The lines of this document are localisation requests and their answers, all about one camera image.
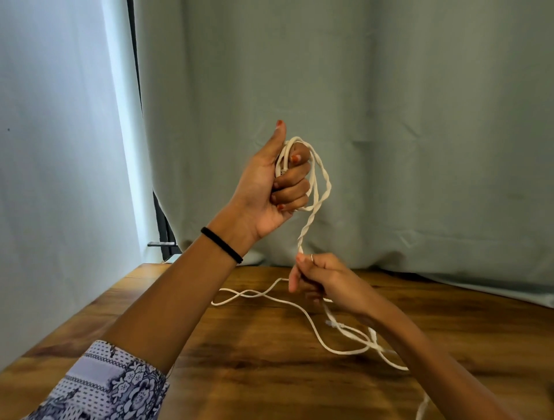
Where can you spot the person's right hand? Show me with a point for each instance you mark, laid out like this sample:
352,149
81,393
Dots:
342,285

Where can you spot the person's left hand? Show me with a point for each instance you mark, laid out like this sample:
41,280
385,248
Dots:
255,199

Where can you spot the person's left thumb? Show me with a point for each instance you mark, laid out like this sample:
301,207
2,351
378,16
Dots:
272,140

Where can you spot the person's left middle finger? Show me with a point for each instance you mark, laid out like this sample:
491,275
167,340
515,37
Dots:
294,174

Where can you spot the person's left little finger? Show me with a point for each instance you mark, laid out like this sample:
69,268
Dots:
294,204

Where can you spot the person's right thumb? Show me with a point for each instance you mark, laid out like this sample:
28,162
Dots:
294,279

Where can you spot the person's left forearm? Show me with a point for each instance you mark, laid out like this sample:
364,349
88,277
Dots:
181,294

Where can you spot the person's right forearm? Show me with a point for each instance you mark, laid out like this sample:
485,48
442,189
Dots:
433,367

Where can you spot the grey-green fabric curtain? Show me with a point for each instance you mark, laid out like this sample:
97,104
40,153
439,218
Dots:
411,130

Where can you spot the blue white patterned sleeve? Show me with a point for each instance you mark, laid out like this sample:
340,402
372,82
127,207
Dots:
108,385

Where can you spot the white fabric curtain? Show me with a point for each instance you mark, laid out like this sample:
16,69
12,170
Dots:
56,173

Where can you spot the black frame pole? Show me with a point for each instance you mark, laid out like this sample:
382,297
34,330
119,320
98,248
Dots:
163,225

